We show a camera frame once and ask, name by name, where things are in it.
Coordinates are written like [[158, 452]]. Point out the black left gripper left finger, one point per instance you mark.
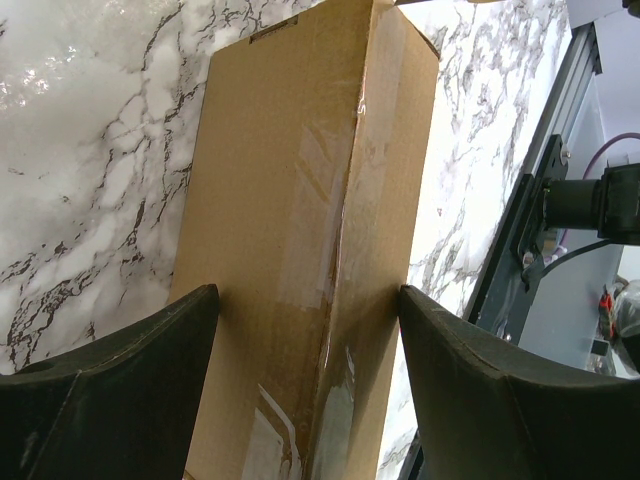
[[121, 407]]

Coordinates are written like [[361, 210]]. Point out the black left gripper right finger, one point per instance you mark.
[[584, 425]]

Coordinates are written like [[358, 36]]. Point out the brown cardboard express box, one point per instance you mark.
[[301, 209]]

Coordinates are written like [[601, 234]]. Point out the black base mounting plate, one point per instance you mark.
[[525, 240]]

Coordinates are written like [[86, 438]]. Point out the aluminium extrusion rail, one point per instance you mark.
[[581, 63]]

